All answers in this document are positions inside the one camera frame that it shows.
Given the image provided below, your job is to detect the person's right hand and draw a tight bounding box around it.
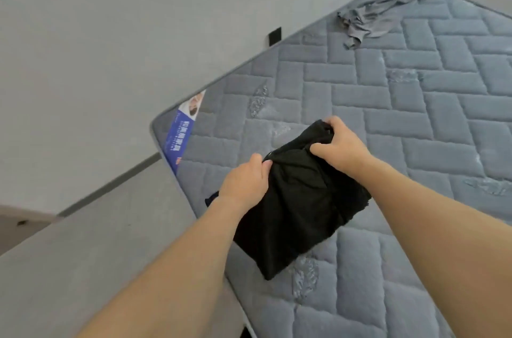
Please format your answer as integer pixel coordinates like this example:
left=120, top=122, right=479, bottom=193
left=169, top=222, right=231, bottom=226
left=309, top=115, right=375, bottom=183

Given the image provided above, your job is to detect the person's left hand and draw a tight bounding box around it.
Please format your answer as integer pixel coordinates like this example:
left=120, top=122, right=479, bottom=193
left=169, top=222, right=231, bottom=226
left=218, top=152, right=275, bottom=213

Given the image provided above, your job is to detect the black colourful patterned sweatshirt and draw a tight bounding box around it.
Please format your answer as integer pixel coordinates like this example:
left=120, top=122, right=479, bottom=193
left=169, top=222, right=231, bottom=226
left=205, top=119, right=373, bottom=281

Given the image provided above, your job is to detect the grey printed t-shirt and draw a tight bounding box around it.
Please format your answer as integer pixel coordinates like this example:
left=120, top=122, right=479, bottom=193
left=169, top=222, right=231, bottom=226
left=336, top=0, right=439, bottom=51

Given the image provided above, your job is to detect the person's right forearm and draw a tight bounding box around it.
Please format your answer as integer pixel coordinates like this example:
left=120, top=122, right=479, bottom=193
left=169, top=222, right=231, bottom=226
left=352, top=158, right=512, bottom=338

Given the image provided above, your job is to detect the person's left forearm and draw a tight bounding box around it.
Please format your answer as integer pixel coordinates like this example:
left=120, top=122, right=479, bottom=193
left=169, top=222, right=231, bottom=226
left=76, top=198, right=245, bottom=338

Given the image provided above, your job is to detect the grey quilted mattress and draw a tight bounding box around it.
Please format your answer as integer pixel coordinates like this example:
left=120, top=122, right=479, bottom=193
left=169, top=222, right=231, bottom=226
left=150, top=0, right=512, bottom=338

